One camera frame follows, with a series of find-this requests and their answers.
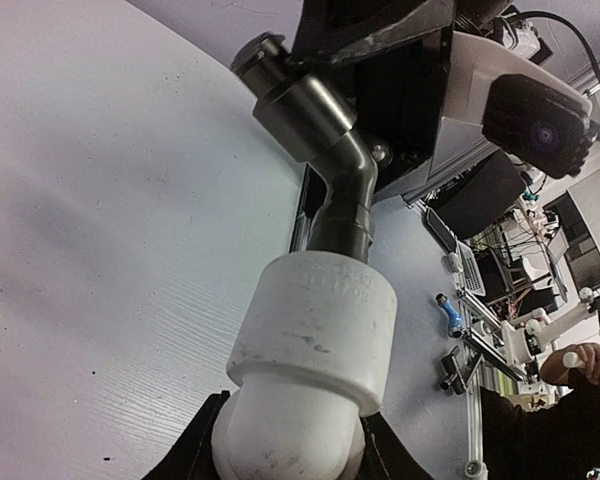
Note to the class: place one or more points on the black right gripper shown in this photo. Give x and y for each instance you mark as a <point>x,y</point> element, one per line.
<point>400,85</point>

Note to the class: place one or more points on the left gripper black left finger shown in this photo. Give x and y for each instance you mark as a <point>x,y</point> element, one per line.
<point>190,457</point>

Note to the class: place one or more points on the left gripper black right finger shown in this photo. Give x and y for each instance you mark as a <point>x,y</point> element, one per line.
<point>385,457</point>

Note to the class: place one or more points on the white PVC elbow fitting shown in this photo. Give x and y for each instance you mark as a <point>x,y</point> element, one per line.
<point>310,361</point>

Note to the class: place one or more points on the operator bare hand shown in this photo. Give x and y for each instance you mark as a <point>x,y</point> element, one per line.
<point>554,371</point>

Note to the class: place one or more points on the blue faucet on table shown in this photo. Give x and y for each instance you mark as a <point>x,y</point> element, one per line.
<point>455,323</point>

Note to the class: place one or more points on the laptop on background desk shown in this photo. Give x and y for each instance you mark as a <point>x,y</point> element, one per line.
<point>466,263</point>

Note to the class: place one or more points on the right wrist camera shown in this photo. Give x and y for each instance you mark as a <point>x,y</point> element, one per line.
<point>520,107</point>

